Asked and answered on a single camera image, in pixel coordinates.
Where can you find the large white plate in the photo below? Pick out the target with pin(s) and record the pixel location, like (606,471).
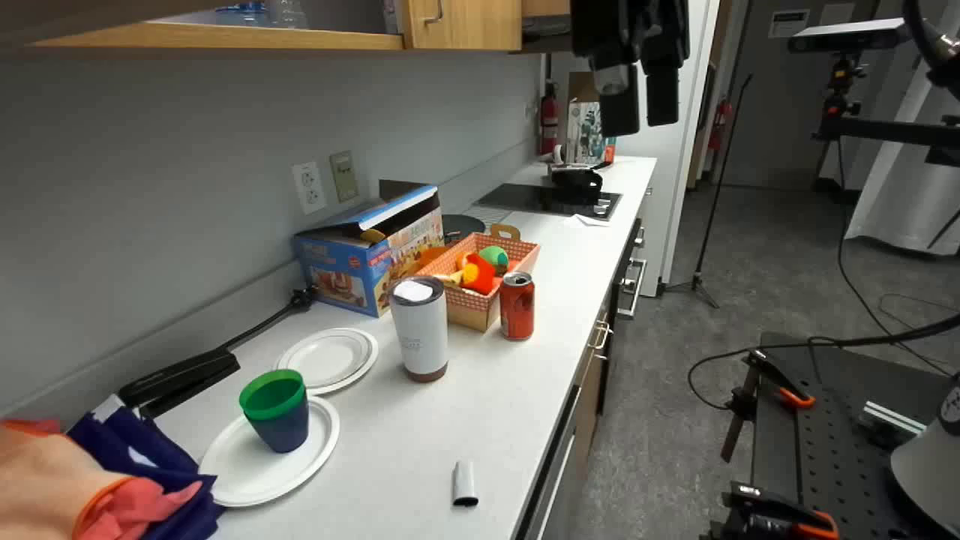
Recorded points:
(250,476)

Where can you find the wooden wall cabinet body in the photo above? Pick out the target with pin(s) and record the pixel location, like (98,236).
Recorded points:
(250,41)

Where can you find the black mounting bar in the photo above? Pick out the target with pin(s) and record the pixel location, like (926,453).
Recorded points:
(889,131)

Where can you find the red soda can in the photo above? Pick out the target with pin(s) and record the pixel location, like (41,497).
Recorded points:
(518,310)

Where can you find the counter base cabinets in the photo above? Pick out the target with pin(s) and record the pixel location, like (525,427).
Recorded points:
(602,400)

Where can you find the green toy ball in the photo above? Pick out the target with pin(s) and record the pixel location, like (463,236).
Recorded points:
(494,256)

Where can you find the clear blue container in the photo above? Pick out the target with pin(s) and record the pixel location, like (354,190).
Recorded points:
(255,12)

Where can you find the black cooktop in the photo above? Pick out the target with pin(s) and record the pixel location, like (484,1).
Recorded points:
(540,202)

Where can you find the white teal carton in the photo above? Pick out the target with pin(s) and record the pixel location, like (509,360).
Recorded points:
(587,131)

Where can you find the blue cardboard food box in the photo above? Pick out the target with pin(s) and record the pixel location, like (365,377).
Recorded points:
(349,272)

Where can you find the orange toy fruit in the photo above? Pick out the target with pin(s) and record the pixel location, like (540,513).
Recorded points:
(468,272)

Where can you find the black perforated table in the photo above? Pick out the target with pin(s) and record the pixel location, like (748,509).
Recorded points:
(829,460)

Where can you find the white tumbler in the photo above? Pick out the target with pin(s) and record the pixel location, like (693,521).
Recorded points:
(420,333)

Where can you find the thin black stand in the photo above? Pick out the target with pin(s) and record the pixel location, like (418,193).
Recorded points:
(714,199)

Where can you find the black camera tripod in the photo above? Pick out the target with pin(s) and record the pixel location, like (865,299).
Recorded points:
(842,110)

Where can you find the yellow toy food piece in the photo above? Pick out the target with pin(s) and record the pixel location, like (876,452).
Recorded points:
(449,279)

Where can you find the orange cloth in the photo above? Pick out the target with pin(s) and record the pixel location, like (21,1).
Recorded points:
(41,485)

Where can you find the white fabric sheet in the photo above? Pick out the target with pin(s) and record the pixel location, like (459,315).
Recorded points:
(904,199)

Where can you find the small white marker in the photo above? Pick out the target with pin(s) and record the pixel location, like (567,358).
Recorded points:
(467,485)

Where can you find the red toy food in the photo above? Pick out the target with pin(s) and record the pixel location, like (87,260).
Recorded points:
(484,276)

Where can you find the green and blue cup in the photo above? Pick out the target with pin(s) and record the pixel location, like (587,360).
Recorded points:
(273,415)

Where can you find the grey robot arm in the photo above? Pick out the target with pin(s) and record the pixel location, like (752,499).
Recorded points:
(930,481)

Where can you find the black round pan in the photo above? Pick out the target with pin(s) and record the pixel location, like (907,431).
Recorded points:
(463,227)

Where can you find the white wall outlet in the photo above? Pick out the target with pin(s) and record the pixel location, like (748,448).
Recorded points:
(309,187)

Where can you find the navy blue cloth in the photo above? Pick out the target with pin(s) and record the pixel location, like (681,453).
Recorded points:
(138,452)

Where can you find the beige wall switch plate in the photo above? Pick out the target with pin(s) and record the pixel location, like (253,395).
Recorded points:
(346,175)

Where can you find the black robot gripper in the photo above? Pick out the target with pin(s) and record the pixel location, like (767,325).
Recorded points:
(631,26)

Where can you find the black stereo camera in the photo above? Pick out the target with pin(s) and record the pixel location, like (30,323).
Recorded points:
(849,33)

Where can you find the black frying pan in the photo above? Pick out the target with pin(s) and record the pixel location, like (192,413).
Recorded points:
(578,182)

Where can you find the silver metal bracket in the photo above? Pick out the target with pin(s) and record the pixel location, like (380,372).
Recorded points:
(892,418)

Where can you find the small white plate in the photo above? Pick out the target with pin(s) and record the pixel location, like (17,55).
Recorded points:
(330,360)

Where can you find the white tall refrigerator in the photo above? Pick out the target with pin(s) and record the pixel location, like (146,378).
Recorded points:
(670,199)

